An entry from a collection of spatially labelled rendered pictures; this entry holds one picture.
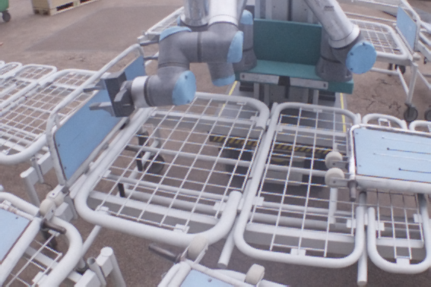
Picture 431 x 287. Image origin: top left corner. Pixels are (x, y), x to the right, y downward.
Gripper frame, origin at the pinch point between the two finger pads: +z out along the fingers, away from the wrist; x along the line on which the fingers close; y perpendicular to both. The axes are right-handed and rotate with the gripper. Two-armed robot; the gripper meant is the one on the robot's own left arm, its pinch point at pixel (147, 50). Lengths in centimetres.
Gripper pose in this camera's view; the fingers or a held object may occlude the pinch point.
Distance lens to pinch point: 154.4
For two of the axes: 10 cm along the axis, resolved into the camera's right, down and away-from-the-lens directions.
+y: -2.6, 5.2, -8.1
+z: -9.5, 0.2, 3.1
